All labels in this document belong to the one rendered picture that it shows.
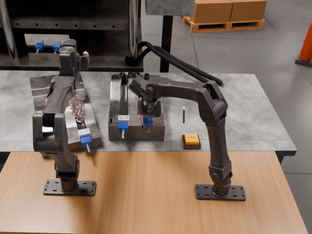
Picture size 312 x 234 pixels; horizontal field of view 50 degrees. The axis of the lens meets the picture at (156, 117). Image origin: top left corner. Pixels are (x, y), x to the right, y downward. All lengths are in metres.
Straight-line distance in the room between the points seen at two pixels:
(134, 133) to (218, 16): 3.38
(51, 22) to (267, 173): 1.50
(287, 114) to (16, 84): 2.39
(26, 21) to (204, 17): 2.90
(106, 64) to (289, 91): 2.17
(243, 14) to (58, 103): 4.04
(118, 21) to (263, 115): 1.03
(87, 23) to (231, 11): 2.96
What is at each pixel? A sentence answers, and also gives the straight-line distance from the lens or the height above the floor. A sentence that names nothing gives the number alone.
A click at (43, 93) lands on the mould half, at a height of 0.88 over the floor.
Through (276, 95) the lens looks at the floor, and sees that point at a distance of 3.64.
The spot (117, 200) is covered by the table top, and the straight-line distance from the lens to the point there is 1.35.
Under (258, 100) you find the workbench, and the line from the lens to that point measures 1.98.
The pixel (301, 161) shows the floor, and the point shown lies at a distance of 2.93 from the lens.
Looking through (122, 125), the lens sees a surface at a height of 0.90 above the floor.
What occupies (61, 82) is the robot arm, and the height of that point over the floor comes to 1.23.
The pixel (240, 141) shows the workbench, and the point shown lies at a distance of 1.66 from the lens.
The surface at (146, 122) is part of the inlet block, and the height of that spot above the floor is 0.93.
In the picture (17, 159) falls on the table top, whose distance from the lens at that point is 1.57.
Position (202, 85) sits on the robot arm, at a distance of 1.17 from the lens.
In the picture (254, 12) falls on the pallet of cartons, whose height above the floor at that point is 0.25.
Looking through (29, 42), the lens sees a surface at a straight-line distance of 2.28.
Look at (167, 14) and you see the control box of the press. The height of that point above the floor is 1.08.
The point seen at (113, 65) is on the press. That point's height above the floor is 0.78.
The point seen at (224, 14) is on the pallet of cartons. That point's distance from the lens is 4.77.
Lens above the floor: 1.86
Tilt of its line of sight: 38 degrees down
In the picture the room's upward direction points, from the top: 4 degrees clockwise
